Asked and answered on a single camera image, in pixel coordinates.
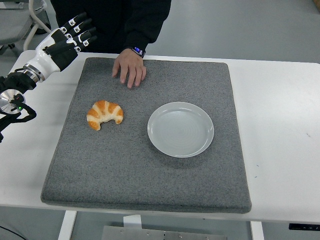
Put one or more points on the grey office chair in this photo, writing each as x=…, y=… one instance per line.
x=15, y=27

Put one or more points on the round pale grey plate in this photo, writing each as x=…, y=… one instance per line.
x=180, y=130

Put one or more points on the black table control panel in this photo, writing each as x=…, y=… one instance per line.
x=305, y=226

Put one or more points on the white table leg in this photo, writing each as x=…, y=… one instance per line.
x=257, y=231
x=67, y=225

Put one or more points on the person's torso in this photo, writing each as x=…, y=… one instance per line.
x=100, y=22

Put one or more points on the grey felt mat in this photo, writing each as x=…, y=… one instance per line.
x=125, y=170

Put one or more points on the black wristwatch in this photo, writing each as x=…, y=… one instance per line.
x=139, y=51

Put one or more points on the person's hand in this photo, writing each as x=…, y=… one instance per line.
x=130, y=66

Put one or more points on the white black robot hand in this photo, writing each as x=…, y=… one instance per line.
x=46, y=58

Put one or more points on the white paper strip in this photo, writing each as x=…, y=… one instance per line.
x=132, y=221

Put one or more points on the golden croissant bread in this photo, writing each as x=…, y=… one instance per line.
x=105, y=110

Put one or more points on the person's forearm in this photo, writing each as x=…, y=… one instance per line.
x=150, y=22

